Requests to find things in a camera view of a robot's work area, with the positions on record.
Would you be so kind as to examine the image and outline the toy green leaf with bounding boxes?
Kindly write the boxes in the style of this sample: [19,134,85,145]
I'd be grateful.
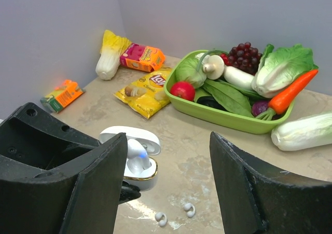
[194,79,269,118]

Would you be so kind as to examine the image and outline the toy round green cabbage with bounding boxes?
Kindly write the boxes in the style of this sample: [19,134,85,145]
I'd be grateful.
[175,58,206,89]

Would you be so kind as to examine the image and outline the toy purple grapes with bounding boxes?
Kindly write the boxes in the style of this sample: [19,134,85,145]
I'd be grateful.
[220,42,262,75]

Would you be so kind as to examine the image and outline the toy red tomato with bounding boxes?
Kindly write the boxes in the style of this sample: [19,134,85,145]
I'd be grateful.
[170,81,196,101]

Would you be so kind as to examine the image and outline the white earbud charging case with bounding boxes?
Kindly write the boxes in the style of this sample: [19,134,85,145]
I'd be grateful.
[99,126,161,191]

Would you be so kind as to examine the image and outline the toy mushroom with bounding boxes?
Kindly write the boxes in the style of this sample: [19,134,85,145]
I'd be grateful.
[198,54,225,80]

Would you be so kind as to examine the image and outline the toy orange carrot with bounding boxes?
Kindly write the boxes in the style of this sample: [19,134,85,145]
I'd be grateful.
[256,69,319,121]

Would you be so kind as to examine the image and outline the green toy napa cabbage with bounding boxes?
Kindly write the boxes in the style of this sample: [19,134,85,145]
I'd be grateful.
[271,111,331,152]

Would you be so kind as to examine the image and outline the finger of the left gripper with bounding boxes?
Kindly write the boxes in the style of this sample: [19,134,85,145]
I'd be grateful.
[119,181,141,203]

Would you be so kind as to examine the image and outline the yellow white toy cabbage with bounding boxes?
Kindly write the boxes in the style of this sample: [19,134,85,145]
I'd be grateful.
[95,30,132,80]

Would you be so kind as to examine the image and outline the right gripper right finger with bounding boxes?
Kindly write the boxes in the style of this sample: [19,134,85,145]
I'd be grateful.
[210,132,331,233]

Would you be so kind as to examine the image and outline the pink orange snack box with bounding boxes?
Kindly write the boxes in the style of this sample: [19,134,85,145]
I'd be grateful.
[120,43,165,73]

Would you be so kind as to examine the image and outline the toy purple onion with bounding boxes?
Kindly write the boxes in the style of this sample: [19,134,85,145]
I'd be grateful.
[252,101,269,117]

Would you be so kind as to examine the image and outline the green plastic basket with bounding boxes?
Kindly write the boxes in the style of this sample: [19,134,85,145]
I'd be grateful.
[164,65,295,134]

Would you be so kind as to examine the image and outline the toy white radish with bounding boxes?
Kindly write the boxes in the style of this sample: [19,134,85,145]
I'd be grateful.
[223,66,254,90]

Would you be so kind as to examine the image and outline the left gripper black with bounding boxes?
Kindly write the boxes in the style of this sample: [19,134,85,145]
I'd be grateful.
[1,103,101,178]

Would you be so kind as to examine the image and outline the white clip earbud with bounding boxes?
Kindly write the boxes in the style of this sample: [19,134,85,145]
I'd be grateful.
[155,212,168,227]
[183,203,196,218]

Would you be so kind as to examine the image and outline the white stem earbud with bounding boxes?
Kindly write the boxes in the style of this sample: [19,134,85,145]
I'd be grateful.
[127,139,151,174]

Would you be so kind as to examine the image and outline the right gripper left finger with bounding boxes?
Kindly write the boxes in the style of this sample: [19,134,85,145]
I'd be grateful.
[1,134,127,233]

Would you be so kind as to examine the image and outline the yellow Lays chips bag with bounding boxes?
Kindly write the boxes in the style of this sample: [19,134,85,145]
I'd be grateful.
[114,66,172,119]

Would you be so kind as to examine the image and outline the white clip earbud near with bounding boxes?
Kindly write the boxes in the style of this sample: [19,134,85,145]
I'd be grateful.
[155,212,168,227]

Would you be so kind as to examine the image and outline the orange green small carton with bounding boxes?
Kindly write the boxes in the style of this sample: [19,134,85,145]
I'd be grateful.
[40,79,86,113]

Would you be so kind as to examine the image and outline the toy cabbage in basket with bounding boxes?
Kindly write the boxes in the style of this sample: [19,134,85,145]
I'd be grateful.
[251,44,318,99]

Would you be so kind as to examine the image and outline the white clip earbud far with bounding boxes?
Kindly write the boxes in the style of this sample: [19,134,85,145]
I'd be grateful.
[183,203,196,218]

